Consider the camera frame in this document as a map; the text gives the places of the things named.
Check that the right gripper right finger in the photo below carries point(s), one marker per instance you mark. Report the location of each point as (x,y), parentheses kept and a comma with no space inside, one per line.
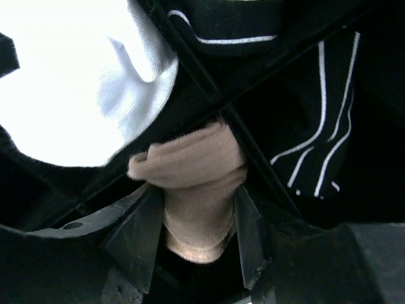
(287,260)

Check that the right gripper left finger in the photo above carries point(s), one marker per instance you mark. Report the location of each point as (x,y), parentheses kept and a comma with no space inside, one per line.
(100,258)

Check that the tan sock with red cuff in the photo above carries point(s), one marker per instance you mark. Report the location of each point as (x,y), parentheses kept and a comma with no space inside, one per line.
(199,173)

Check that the dark striped rolled sock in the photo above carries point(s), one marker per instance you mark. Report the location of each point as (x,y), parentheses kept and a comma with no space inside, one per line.
(313,100)

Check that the white rolled sock front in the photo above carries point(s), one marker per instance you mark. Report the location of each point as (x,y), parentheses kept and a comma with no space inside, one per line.
(92,77)

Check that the black display box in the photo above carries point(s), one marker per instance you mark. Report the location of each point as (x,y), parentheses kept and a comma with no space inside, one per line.
(371,178)

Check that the black striped rolled sock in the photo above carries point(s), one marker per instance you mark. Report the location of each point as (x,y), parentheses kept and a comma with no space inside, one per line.
(227,28)

